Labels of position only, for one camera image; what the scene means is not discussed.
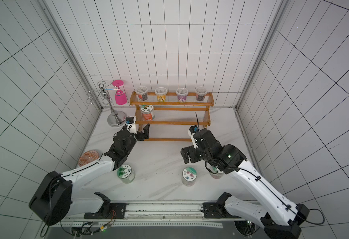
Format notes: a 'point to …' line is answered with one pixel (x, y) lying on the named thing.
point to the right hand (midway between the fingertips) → (185, 150)
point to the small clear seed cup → (201, 92)
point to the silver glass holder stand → (116, 118)
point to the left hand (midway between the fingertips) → (141, 125)
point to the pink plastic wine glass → (120, 97)
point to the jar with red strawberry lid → (216, 174)
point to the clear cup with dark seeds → (142, 93)
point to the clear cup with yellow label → (161, 92)
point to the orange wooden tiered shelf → (182, 108)
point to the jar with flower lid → (147, 112)
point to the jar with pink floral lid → (189, 176)
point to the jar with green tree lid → (126, 174)
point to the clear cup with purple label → (182, 93)
